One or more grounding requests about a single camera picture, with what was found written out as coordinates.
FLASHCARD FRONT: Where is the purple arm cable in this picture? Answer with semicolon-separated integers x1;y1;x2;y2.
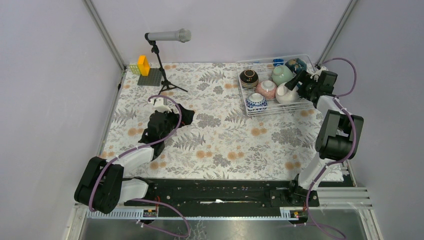
291;57;358;240
87;95;192;239

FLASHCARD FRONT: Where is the pale green toy block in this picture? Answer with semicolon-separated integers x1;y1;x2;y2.
128;64;141;75

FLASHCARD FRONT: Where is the dark teal floral bowl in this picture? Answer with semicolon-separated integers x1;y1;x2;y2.
284;58;308;75

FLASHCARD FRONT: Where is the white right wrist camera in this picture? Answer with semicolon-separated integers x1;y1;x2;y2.
310;66;329;80

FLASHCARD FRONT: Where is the black gold striped bowl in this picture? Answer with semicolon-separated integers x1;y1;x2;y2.
239;69;259;89

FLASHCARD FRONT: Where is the grey building base plate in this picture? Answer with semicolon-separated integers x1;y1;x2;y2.
137;68;163;87

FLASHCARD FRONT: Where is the grey microphone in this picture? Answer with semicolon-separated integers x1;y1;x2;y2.
145;28;192;43

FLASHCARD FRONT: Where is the pale green ceramic bowl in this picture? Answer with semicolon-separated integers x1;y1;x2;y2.
271;65;294;86

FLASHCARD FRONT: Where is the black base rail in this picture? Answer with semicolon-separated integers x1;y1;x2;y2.
145;178;320;218

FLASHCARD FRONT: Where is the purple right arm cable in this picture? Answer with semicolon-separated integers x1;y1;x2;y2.
291;57;358;240

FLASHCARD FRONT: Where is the white wire dish rack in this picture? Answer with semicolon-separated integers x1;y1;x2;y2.
235;54;317;117

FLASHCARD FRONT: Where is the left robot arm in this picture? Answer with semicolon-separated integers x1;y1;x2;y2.
73;111;183;214

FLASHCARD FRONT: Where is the floral patterned table mat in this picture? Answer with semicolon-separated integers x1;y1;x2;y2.
99;62;345;182

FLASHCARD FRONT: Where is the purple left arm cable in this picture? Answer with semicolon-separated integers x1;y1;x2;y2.
87;95;192;239

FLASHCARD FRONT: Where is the small blue block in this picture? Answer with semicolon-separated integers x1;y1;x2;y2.
272;58;285;67

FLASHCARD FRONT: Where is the yellow toy block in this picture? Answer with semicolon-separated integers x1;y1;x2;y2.
137;55;150;77

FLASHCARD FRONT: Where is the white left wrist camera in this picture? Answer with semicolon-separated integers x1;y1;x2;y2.
149;97;172;113

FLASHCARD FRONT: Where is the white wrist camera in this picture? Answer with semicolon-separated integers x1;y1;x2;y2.
149;97;172;113
310;66;329;80

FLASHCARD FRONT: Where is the black microphone tripod stand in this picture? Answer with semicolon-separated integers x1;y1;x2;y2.
144;35;188;94

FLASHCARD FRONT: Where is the plain white bowl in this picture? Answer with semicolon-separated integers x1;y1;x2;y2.
275;84;299;104

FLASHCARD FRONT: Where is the pink patterned bowl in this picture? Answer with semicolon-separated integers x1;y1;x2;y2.
255;80;277;100

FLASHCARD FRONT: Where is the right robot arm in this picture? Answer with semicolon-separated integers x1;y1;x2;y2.
173;70;364;206

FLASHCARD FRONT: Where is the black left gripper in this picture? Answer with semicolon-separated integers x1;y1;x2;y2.
158;103;194;141

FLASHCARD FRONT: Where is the blue white patterned bowl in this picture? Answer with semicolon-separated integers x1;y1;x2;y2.
245;93;268;114

